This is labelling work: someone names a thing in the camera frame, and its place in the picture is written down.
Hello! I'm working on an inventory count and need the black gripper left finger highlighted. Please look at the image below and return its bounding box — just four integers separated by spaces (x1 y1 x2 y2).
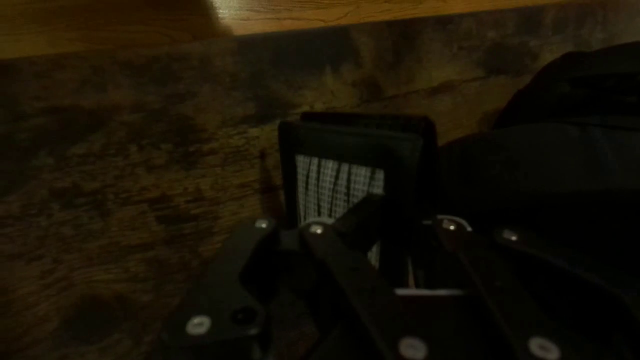
161 218 412 360

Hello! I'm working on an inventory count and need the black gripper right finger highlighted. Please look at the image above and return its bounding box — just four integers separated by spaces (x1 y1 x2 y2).
405 215 640 360

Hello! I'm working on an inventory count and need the dark wooden console table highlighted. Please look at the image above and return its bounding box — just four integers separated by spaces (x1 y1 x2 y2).
0 0 640 360

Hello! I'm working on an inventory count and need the black backpack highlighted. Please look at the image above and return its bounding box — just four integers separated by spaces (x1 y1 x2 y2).
439 41 640 267

